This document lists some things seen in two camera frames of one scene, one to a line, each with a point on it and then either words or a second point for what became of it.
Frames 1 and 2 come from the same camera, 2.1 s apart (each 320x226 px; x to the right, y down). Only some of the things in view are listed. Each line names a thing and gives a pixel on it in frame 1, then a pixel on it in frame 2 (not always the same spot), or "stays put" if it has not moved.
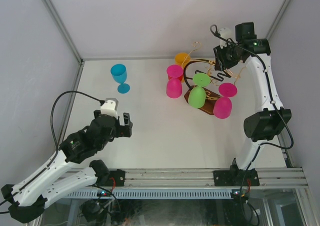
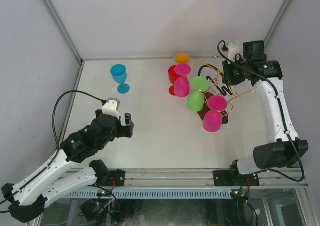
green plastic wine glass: x=197 y=95 stays put
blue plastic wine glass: x=119 y=72 stays put
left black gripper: x=124 y=130 stays put
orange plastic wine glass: x=182 y=59 stays put
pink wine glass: x=222 y=106 → x=212 y=119
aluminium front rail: x=167 y=178 stays put
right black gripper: x=223 y=63 → x=229 y=78
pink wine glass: x=174 y=87 → x=181 y=85
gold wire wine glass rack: x=201 y=73 → x=220 y=96
